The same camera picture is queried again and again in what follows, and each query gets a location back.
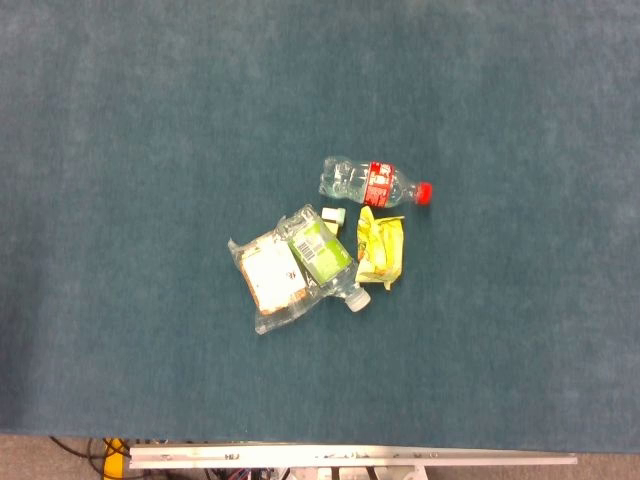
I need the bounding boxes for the clear bottle green label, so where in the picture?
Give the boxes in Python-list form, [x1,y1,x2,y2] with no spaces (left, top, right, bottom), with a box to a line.
[276,203,372,314]

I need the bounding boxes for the sandwich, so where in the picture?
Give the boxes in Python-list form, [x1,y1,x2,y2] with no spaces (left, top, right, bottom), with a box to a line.
[227,230,326,336]

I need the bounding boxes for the yellow snack bag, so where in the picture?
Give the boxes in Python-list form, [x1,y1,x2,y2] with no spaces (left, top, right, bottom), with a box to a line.
[354,205,406,291]

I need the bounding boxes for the clear bottle red label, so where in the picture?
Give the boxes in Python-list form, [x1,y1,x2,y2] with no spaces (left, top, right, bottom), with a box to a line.
[318,156,433,210]

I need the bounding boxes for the teal table cloth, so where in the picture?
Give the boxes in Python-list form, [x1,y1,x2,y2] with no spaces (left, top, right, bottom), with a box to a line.
[0,0,640,454]

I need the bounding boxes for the yellow power strip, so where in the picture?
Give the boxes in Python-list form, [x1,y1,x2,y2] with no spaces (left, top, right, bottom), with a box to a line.
[102,437,132,480]

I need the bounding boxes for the aluminium rail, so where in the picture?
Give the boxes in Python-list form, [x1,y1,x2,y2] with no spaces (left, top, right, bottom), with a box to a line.
[128,444,579,471]

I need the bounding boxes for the white base frame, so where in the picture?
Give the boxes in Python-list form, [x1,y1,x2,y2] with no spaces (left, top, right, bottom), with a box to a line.
[279,466,426,480]

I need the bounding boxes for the black floor cables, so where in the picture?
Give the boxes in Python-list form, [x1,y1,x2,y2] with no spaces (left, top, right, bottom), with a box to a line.
[49,436,109,474]

